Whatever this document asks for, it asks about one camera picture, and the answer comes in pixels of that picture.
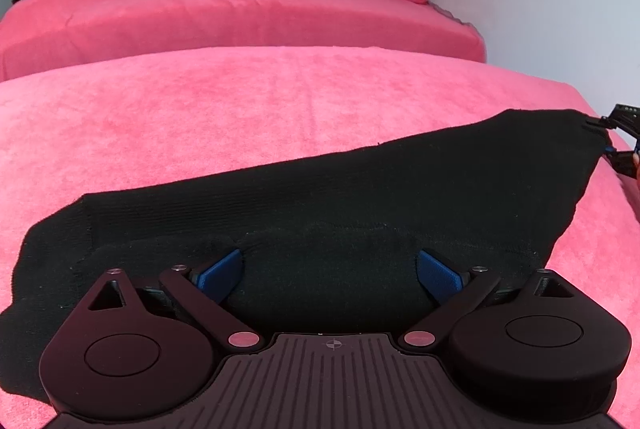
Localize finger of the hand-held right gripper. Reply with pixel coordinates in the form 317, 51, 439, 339
602, 146, 640, 179
584, 103, 640, 139

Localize black knit pants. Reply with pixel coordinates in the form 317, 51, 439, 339
0, 108, 612, 405

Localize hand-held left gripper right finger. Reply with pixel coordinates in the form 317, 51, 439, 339
400, 250, 576, 352

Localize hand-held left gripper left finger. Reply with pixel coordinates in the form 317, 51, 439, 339
85, 250, 266, 352

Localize coral red bed cover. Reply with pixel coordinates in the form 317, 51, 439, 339
0, 0, 489, 82

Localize pink fleece blanket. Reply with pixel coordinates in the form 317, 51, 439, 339
0, 46, 640, 429

